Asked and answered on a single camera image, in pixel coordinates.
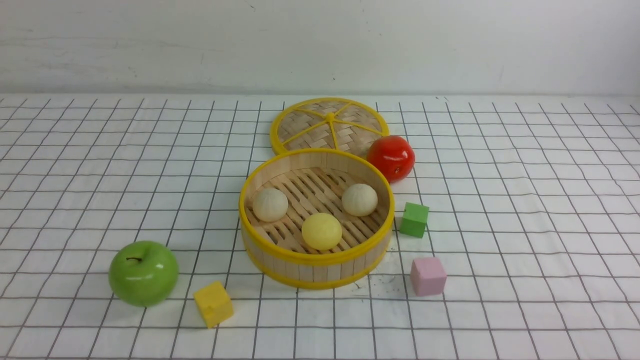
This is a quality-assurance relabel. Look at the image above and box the white bun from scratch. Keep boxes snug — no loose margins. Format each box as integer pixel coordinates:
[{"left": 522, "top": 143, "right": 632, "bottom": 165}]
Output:
[
  {"left": 342, "top": 183, "right": 378, "bottom": 217},
  {"left": 252, "top": 187, "right": 289, "bottom": 223}
]

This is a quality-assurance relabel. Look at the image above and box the yellow bun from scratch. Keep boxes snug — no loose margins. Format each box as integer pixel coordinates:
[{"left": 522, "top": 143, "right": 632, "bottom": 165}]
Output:
[{"left": 301, "top": 212, "right": 343, "bottom": 251}]

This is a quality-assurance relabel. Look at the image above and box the bamboo steamer tray yellow rim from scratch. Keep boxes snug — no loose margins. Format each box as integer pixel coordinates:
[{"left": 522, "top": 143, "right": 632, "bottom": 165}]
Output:
[{"left": 238, "top": 148, "right": 395, "bottom": 289}]

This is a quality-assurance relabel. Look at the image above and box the woven bamboo steamer lid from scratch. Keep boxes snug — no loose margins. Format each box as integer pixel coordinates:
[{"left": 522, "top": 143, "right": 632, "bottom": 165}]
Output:
[{"left": 269, "top": 97, "right": 390, "bottom": 158}]

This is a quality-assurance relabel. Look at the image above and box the red tomato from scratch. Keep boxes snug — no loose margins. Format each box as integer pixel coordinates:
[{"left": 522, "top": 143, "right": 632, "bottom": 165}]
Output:
[{"left": 366, "top": 136, "right": 416, "bottom": 183}]

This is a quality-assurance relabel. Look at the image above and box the green cube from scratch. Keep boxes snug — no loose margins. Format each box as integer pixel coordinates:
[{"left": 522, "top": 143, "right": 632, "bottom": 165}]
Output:
[{"left": 398, "top": 202, "right": 430, "bottom": 239}]

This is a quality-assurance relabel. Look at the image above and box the pink cube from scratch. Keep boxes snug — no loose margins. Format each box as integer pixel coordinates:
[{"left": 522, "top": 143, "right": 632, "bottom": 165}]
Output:
[{"left": 410, "top": 257, "right": 447, "bottom": 297}]

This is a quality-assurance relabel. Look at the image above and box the yellow cube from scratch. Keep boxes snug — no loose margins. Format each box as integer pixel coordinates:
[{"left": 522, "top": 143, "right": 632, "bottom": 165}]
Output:
[{"left": 193, "top": 281, "right": 234, "bottom": 329}]

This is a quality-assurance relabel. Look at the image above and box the green apple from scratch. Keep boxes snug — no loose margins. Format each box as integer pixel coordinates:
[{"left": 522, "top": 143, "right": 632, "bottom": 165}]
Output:
[{"left": 108, "top": 240, "right": 179, "bottom": 307}]

